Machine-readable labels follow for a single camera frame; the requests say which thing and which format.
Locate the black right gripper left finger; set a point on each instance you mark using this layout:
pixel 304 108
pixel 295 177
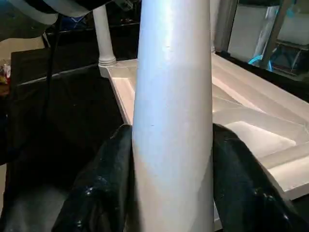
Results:
pixel 103 188

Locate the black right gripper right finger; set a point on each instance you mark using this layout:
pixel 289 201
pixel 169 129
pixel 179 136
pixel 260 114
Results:
pixel 246 188

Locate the white plastic table top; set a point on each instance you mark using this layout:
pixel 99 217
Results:
pixel 253 116

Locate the white plastic table leg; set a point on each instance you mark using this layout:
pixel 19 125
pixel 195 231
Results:
pixel 173 108
pixel 103 36

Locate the black mat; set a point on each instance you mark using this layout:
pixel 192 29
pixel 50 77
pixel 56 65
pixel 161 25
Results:
pixel 60 108

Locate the teal plastic hanger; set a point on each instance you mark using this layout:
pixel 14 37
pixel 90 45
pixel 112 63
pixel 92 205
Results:
pixel 257 59

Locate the grey metal pole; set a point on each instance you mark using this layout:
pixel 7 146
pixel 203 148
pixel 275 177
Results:
pixel 275 33

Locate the blue printed package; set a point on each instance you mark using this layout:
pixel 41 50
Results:
pixel 82 23

